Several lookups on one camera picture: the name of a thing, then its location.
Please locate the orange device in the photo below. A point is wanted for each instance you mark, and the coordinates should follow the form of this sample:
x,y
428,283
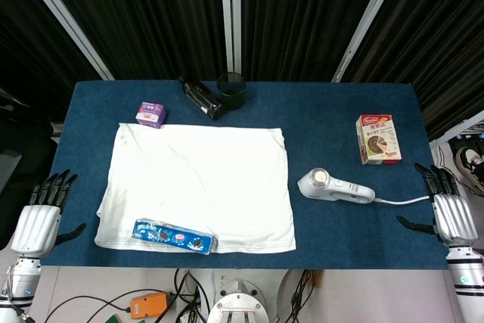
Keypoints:
x,y
147,305

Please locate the blue table mat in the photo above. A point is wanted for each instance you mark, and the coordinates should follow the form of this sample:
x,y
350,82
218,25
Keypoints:
x,y
340,224

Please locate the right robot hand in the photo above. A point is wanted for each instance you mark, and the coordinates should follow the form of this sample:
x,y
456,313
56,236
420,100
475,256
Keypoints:
x,y
452,217

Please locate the grey aluminium frame post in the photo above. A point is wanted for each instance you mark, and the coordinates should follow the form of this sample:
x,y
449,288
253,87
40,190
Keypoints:
x,y
231,16
64,16
363,20

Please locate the black mesh cup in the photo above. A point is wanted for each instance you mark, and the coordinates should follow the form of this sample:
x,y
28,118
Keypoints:
x,y
231,90

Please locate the red and white food box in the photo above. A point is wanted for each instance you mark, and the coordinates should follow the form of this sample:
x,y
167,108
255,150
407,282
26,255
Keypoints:
x,y
378,139

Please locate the white cloth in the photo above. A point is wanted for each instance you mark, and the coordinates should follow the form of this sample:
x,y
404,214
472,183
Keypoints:
x,y
196,187

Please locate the white handheld device with cord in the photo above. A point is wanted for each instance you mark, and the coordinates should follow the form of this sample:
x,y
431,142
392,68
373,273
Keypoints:
x,y
332,187

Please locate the blue oreo cookie box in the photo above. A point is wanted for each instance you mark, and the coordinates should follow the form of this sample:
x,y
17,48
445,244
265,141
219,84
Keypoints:
x,y
174,236

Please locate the black and white sneaker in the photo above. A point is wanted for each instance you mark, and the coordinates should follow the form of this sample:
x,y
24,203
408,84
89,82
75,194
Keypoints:
x,y
469,164

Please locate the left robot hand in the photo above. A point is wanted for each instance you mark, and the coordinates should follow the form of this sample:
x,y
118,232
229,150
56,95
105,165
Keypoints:
x,y
36,224

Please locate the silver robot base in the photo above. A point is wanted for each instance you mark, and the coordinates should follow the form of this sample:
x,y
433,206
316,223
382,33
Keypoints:
x,y
237,300

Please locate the small purple box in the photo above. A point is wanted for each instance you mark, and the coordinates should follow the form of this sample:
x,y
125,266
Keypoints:
x,y
151,113

